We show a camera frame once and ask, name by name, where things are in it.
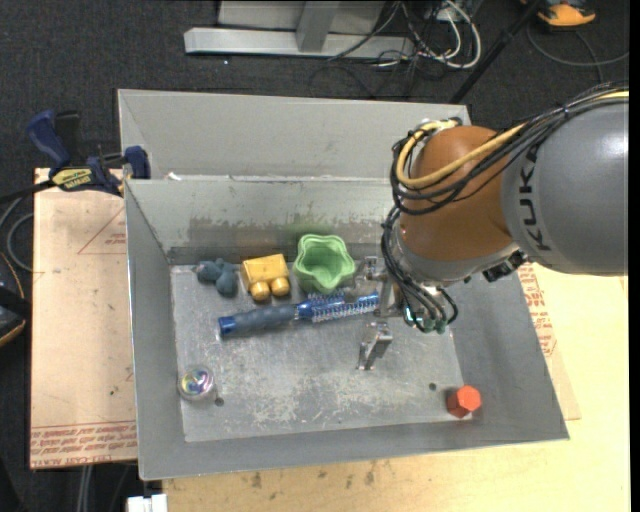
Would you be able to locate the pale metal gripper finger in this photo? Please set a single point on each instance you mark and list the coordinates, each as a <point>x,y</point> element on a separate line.
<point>372,346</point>
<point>371,267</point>

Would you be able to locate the green star-shaped cup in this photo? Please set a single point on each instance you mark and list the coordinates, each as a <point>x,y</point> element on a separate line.
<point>322,265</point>

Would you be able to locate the grey metal bin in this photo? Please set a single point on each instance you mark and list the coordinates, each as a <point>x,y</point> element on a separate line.
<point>320,400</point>

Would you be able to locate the orange-red hexagonal block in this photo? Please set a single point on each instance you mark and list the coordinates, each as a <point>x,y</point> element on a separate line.
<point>464,400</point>

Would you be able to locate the yellow toy block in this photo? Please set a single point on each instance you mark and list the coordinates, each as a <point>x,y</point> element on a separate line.
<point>264,272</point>

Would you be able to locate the dark blue-grey toy animal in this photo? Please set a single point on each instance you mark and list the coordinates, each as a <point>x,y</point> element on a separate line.
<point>222,277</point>

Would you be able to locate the iridescent glass ball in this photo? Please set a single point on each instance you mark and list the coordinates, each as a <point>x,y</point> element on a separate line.
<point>196,382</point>

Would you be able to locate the brown cardboard board, red print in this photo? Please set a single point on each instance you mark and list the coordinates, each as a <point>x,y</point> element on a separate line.
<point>80,320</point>

